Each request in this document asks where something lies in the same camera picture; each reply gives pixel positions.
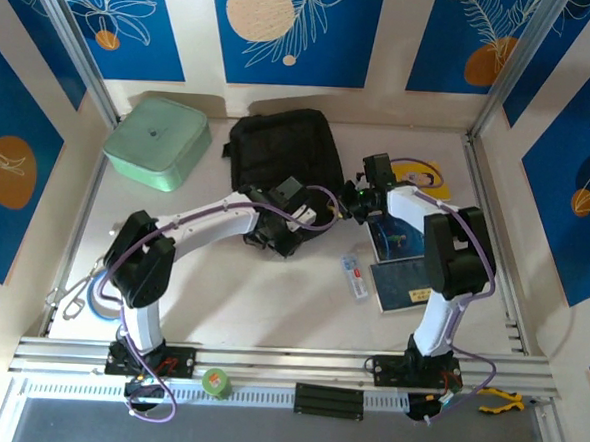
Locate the bright blue picture book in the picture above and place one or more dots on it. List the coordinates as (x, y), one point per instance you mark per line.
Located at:
(394, 239)

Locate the yellow cartoon book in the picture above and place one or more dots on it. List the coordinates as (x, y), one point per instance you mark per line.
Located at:
(430, 181)

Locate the toothpaste tube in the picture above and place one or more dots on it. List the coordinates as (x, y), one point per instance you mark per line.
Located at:
(356, 280)

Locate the black fabric backpack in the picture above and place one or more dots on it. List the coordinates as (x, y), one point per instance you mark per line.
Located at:
(279, 145)

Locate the dark blue notebook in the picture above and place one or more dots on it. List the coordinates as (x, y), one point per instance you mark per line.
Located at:
(396, 285)

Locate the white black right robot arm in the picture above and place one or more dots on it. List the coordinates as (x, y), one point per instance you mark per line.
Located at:
(453, 251)

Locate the mint green lunch box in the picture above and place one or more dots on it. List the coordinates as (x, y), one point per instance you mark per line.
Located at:
(154, 142)

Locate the green tape roll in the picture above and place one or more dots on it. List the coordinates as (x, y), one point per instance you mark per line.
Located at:
(216, 382)

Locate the black ribbed block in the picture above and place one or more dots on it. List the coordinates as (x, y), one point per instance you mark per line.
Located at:
(329, 401)

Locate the blue poster with cream circle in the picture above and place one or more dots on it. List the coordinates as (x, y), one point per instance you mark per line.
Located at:
(296, 31)

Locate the blue tube stethoscope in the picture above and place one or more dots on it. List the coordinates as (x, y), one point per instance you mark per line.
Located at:
(92, 299)

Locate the blue poster with orange circle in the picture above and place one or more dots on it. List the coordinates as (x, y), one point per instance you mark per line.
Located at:
(466, 41)
(13, 163)
(578, 173)

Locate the yellow black pliers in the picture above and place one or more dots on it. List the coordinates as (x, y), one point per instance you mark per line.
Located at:
(502, 396)

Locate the blue poster with white flower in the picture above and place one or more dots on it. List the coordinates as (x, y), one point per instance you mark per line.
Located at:
(132, 20)

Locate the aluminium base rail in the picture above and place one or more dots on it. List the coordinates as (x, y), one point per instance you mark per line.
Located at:
(286, 363)

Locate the aluminium side rail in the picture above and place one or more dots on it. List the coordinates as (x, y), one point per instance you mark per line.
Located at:
(499, 243)
(76, 227)

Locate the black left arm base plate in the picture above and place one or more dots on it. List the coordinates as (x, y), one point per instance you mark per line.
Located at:
(181, 362)

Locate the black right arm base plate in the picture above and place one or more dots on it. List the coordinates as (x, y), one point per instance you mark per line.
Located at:
(388, 371)

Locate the aluminium corner post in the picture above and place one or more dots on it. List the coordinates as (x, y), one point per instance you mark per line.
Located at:
(75, 47)
(507, 63)

